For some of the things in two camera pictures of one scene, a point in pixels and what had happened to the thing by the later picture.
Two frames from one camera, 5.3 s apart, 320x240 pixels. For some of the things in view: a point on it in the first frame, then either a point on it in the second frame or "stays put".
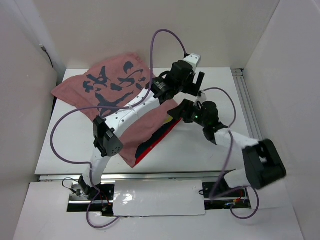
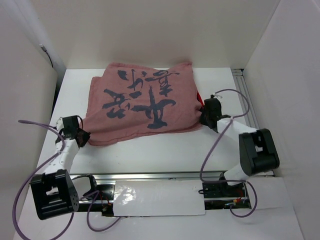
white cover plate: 158,198 stays put
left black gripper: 193,88 -> 86,136
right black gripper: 177,112 -> 202,119
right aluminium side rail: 239,75 stays put
